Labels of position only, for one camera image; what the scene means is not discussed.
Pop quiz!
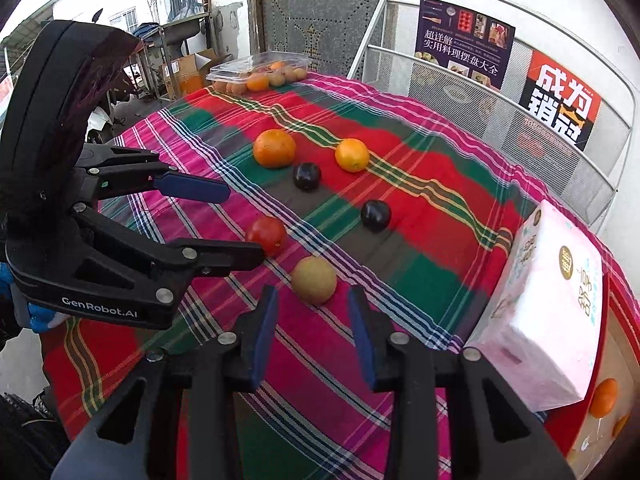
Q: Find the purple cookbook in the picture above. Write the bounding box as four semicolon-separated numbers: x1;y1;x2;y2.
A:
414;0;516;92

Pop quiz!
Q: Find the dark purple plum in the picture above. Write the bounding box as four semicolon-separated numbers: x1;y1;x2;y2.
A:
360;199;392;233
292;162;322;192

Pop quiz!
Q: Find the red cardboard box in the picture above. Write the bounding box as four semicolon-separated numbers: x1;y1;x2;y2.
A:
542;280;640;480

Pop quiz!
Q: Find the pink white tissue pack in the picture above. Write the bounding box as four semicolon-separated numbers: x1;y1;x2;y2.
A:
465;199;604;411

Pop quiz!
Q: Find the green-brown kiwi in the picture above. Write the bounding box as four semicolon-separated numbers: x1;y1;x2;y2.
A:
291;255;338;306

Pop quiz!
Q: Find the open brown cardboard box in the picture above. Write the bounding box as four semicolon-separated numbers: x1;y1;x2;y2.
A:
172;49;233;81

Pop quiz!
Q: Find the clear plastic container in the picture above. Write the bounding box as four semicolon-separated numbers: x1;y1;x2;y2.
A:
206;51;312;95

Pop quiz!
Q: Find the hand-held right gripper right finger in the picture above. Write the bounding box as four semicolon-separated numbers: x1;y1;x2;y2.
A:
347;285;576;480

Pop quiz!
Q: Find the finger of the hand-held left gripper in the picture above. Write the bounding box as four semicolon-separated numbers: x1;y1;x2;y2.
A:
75;145;232;204
70;203;266;306

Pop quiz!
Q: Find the red green plaid tablecloth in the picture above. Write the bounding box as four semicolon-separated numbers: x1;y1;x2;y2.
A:
40;72;640;480

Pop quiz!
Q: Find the person's left hand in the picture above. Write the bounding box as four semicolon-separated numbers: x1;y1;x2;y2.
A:
0;260;71;333

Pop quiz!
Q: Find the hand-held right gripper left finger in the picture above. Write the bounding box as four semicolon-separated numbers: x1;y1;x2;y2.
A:
50;285;280;480

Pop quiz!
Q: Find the studded grey metal door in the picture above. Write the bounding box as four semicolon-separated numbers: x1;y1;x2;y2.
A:
245;0;401;78

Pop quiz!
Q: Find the rusty metal machine stand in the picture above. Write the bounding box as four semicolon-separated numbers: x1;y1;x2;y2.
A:
132;7;213;101

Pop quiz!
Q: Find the white wire rack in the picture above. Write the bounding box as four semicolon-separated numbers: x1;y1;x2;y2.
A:
346;0;636;233

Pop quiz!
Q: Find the red tomato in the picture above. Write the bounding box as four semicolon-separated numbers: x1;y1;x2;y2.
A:
245;216;288;257

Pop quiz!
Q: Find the orange black book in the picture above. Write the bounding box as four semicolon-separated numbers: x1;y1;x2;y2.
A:
518;50;602;152

